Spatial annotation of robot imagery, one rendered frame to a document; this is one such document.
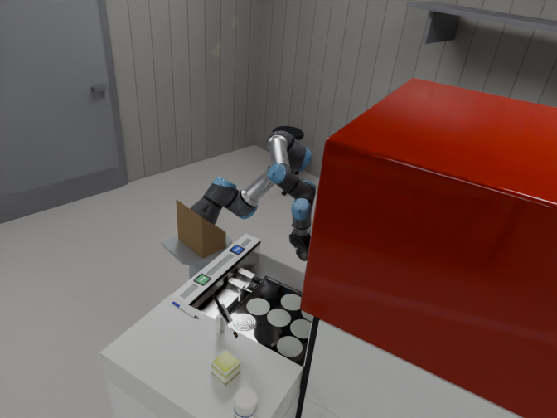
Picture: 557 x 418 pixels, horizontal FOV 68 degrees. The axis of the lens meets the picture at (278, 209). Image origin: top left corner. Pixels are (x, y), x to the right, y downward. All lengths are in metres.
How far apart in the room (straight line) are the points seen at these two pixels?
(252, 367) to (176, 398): 0.27
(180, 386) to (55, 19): 3.09
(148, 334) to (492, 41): 3.07
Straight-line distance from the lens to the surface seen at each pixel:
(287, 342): 1.72
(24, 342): 3.16
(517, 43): 3.60
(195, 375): 1.54
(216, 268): 1.93
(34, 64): 3.93
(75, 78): 4.05
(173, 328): 1.68
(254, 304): 1.84
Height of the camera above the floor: 2.21
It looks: 32 degrees down
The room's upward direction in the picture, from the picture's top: 5 degrees clockwise
